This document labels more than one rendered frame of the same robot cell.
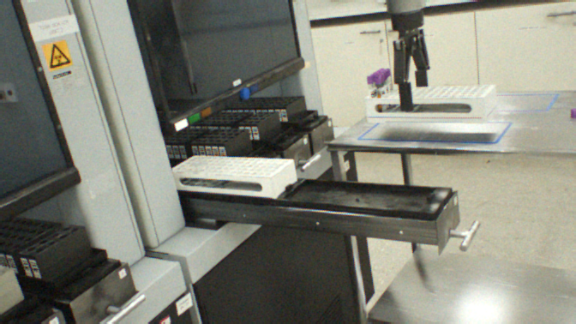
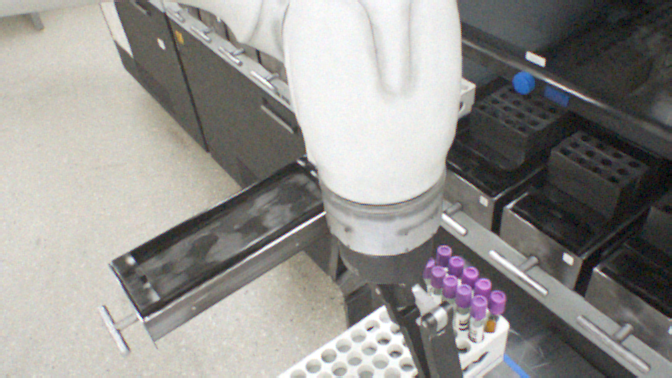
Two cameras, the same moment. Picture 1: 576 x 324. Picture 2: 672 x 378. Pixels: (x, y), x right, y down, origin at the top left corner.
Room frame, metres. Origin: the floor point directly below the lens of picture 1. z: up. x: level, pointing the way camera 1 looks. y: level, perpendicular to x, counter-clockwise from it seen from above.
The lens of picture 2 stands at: (1.48, -0.64, 1.45)
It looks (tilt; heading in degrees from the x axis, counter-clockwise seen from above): 42 degrees down; 114
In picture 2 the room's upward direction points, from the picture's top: 8 degrees counter-clockwise
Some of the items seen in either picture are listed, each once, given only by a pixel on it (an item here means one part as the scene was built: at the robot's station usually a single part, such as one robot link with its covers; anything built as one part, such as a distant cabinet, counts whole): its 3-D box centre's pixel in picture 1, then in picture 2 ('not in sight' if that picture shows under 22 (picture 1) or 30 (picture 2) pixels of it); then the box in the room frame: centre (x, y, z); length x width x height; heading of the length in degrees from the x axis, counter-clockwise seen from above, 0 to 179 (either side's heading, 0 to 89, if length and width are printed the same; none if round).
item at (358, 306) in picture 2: (405, 96); (359, 314); (1.34, -0.31, 0.93); 0.03 x 0.01 x 0.07; 53
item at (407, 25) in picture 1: (408, 31); (386, 256); (1.38, -0.34, 1.07); 0.08 x 0.07 x 0.09; 143
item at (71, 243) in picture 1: (62, 254); not in sight; (0.98, 0.44, 0.85); 0.12 x 0.02 x 0.06; 146
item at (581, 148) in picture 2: (260, 128); (594, 173); (1.57, 0.06, 0.85); 0.12 x 0.02 x 0.06; 145
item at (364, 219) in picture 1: (302, 204); (310, 197); (1.16, -0.01, 0.78); 0.73 x 0.14 x 0.09; 55
